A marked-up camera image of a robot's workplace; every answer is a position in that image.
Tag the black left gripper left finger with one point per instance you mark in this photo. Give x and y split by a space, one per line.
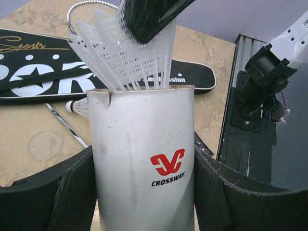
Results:
59 198

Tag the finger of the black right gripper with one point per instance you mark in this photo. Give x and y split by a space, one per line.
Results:
146 18

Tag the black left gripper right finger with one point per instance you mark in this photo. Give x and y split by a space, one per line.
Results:
227 200

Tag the white shuttlecock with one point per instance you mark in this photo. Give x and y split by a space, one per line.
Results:
112 53
78 107

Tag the white shuttlecock tube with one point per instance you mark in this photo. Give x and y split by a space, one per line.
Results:
143 153

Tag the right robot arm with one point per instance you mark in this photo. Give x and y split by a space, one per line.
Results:
267 71

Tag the white badminton racket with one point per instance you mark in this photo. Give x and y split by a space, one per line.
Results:
84 11

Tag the black shaft badminton racket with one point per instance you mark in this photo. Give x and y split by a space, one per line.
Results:
198 142

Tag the black racket cover bag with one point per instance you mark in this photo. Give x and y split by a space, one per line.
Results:
36 68

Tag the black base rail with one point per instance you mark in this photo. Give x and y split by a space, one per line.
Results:
246 142

